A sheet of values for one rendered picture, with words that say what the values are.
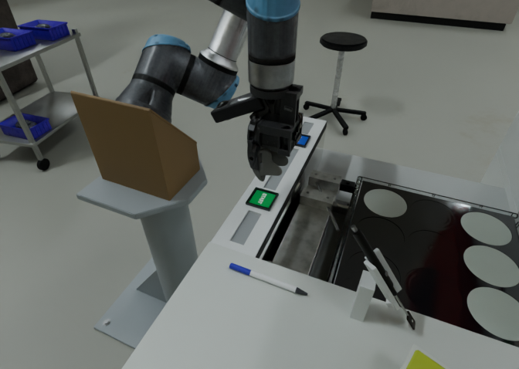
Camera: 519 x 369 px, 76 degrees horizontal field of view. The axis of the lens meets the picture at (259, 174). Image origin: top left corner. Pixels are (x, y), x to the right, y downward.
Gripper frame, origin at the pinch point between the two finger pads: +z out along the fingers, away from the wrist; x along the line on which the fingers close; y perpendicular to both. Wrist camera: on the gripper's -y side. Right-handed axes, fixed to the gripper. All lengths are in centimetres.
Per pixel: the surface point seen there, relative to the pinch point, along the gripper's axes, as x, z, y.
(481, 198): 39, 21, 52
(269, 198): 0.8, 6.6, 1.9
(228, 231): -11.0, 7.0, -1.9
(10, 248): 7, 103, -152
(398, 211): 14.7, 13.0, 29.2
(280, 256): -6.7, 15.0, 7.7
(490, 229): 17, 13, 48
